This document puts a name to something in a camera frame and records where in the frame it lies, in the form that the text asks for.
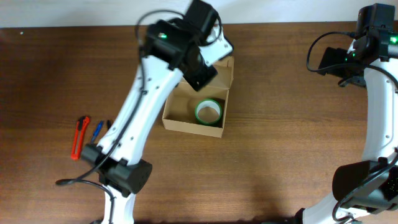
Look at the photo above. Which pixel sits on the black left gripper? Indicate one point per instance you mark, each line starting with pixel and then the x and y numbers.
pixel 199 79

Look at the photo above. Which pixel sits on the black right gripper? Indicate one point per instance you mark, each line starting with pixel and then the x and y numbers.
pixel 331 59

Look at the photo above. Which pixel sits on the green tape roll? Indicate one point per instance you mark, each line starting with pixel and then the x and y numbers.
pixel 208 112

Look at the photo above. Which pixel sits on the brown cardboard box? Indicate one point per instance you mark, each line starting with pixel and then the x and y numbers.
pixel 179 111

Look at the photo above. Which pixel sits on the red utility knife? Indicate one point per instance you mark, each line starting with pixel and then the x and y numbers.
pixel 80 130

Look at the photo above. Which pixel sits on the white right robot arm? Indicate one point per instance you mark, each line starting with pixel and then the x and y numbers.
pixel 369 186

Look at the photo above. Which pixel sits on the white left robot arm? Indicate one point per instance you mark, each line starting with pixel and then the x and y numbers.
pixel 183 48

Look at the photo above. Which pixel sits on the blue pen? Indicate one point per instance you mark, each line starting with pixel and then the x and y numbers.
pixel 96 131

